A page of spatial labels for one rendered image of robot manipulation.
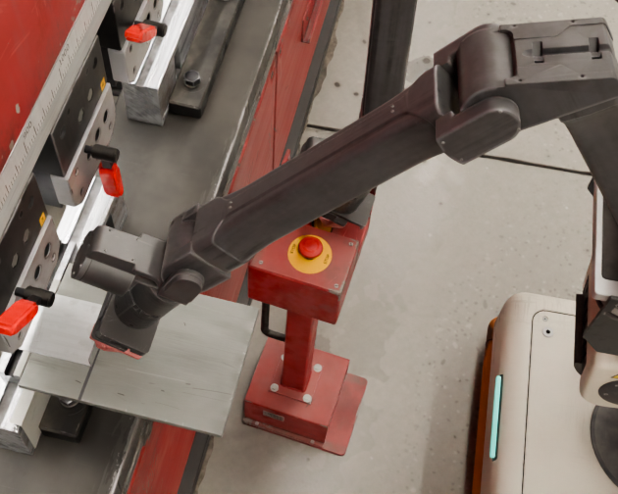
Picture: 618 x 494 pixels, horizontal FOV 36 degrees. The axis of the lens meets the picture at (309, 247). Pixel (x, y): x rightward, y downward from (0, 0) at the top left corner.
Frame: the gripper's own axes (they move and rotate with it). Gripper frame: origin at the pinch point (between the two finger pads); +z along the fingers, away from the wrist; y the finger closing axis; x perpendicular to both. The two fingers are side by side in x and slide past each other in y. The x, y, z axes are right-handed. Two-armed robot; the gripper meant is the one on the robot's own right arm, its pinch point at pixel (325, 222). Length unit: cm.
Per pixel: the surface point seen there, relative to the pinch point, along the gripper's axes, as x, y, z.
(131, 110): 1.1, 36.9, -8.0
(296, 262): 12.0, 2.8, -4.7
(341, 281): 12.9, -5.0, -6.6
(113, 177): 28, 32, -35
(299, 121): -69, 6, 72
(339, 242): 6.1, -2.6, -6.0
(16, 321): 53, 32, -45
